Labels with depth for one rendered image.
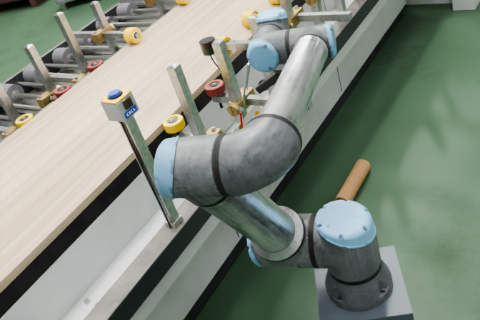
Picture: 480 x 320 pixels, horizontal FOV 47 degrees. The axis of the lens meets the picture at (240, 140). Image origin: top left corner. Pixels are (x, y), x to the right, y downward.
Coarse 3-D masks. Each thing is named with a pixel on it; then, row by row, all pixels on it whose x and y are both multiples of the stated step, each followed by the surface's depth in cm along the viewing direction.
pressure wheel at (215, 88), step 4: (216, 80) 220; (220, 80) 219; (208, 84) 219; (212, 84) 217; (216, 84) 217; (220, 84) 216; (204, 88) 218; (208, 88) 216; (212, 88) 215; (216, 88) 214; (220, 88) 215; (224, 88) 217; (208, 92) 216; (212, 92) 215; (216, 92) 215; (220, 92) 216; (212, 96) 216; (220, 104) 222
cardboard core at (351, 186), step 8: (360, 160) 286; (360, 168) 281; (368, 168) 283; (352, 176) 277; (360, 176) 277; (344, 184) 274; (352, 184) 273; (360, 184) 276; (344, 192) 269; (352, 192) 270; (352, 200) 270
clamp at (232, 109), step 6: (240, 90) 215; (252, 90) 214; (246, 96) 211; (234, 102) 209; (240, 102) 208; (246, 102) 212; (228, 108) 209; (234, 108) 207; (246, 108) 212; (234, 114) 209
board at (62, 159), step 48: (192, 0) 311; (240, 0) 289; (144, 48) 271; (192, 48) 255; (96, 96) 240; (144, 96) 227; (0, 144) 228; (48, 144) 216; (96, 144) 205; (0, 192) 196; (48, 192) 187; (96, 192) 182; (0, 240) 172; (48, 240) 168; (0, 288) 156
